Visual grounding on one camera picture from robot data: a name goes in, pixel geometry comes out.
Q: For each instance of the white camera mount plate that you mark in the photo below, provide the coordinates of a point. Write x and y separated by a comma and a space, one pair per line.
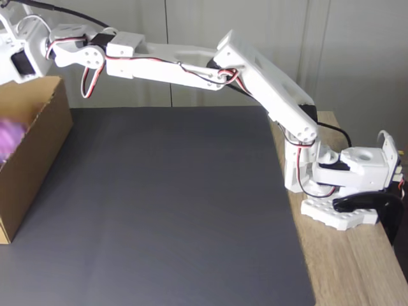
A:
6, 30

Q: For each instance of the dark grey table mat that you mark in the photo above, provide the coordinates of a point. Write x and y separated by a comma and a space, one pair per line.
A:
159, 207

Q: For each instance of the white panelled cabinet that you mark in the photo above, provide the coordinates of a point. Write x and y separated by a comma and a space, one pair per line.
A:
191, 19

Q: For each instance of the pink purple bumpy ball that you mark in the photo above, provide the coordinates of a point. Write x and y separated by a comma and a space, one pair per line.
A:
9, 140

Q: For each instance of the brown cardboard box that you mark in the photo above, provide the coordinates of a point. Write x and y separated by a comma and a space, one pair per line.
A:
32, 178

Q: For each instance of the black table clamp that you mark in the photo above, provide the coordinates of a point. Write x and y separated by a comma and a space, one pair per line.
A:
389, 210

